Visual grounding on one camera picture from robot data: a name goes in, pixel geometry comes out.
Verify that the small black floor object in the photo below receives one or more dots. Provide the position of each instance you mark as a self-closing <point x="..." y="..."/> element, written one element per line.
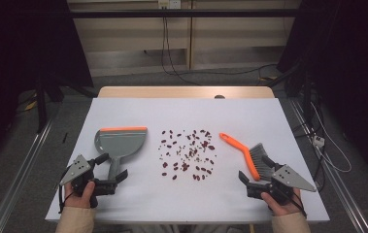
<point x="64" y="138"/>

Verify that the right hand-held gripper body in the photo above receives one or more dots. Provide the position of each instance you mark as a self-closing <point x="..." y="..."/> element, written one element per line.
<point x="293" y="179"/>

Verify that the person's grey trousers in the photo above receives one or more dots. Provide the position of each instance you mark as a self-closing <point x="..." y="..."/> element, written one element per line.
<point x="159" y="229"/>

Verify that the black stand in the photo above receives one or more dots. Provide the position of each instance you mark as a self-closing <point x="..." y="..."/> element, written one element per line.
<point x="40" y="106"/>
<point x="307" y="97"/>

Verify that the black crossbar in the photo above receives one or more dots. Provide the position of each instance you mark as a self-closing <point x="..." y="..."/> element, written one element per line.
<point x="204" y="13"/>

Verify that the person's left hand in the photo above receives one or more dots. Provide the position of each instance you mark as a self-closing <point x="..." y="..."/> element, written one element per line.
<point x="74" y="200"/>

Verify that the black curtain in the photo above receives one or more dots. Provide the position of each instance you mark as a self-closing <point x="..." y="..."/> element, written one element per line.
<point x="350" y="64"/>
<point x="16" y="48"/>

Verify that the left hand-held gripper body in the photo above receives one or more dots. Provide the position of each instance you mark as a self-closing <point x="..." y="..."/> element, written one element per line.
<point x="76" y="169"/>

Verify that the red beans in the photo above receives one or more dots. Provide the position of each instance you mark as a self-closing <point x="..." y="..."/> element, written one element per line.
<point x="184" y="166"/>

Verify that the aluminium rail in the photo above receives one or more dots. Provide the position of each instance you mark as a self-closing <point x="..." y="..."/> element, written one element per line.
<point x="340" y="191"/>
<point x="19" y="181"/>

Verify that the orange brush with grey bristles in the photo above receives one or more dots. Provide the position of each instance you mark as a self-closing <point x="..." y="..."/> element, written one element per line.
<point x="243" y="150"/>

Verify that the person's right hand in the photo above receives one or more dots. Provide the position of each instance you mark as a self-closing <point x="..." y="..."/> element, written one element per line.
<point x="282" y="207"/>

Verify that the white wall outlet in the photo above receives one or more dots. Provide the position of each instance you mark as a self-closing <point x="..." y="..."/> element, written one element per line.
<point x="168" y="4"/>

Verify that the grey dustpan with orange edge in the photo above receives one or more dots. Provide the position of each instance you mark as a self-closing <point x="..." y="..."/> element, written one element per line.
<point x="120" y="144"/>

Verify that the wooden table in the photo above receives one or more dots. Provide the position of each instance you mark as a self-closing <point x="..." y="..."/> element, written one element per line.
<point x="172" y="92"/>

